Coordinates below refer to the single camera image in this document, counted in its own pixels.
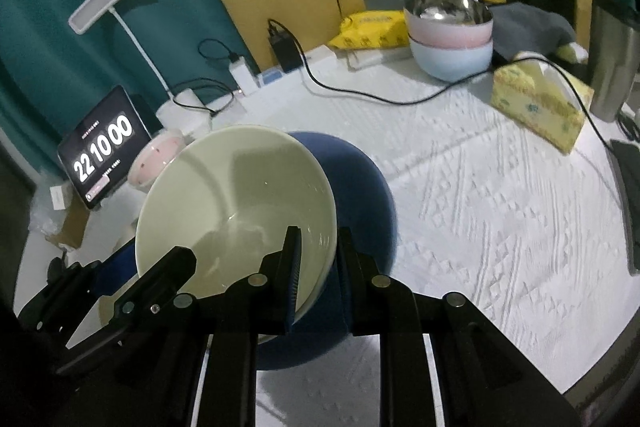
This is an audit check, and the teal curtain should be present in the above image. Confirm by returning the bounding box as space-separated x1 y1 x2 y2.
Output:
0 0 261 188

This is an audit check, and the yellow tissue box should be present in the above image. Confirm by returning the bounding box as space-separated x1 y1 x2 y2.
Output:
490 52 595 155

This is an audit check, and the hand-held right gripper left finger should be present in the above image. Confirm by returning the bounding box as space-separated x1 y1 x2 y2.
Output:
115 226 303 427

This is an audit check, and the white textured tablecloth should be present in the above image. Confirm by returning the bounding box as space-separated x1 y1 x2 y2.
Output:
12 47 640 427

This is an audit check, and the white power strip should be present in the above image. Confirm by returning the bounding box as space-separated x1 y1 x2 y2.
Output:
240 46 336 95

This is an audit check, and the tablet showing clock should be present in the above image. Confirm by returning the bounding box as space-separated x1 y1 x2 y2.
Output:
56 86 151 210

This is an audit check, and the brown cardboard box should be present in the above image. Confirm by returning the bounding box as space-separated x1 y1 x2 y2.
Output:
45 204 91 249

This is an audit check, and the steel thermos flask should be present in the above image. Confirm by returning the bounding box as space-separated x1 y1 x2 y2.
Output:
587 0 640 124

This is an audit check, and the large blue bowl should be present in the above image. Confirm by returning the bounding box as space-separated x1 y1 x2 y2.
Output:
257 131 399 370

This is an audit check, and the white charger plug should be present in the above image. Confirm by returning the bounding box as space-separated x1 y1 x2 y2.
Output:
230 56 259 96

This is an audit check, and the small pink speckled bowl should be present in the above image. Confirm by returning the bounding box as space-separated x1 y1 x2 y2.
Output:
127 130 187 192

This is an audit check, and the small white box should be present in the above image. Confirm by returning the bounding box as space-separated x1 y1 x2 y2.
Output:
49 184 74 211

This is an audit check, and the cream bowl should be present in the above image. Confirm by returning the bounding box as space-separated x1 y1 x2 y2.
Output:
135 125 337 343

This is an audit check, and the pink bowl steel inside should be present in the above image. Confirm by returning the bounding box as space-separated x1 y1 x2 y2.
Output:
403 0 495 48

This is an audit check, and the long black cable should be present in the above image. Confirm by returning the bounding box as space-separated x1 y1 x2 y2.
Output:
295 56 632 188

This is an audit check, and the short black looped cable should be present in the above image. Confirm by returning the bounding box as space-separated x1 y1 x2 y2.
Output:
198 38 246 64

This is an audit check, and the grey cloth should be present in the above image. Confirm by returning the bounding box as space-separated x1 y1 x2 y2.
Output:
482 2 576 62

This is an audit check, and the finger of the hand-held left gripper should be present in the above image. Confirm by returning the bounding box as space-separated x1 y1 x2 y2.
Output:
56 247 197 376
17 239 139 334

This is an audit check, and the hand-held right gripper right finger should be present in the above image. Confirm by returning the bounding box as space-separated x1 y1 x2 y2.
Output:
337 227 586 427

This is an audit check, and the black power adapter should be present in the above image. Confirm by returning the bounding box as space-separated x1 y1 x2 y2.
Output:
267 19 304 72

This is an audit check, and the yellow wipes pack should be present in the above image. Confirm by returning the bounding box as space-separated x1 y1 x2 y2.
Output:
327 10 408 52

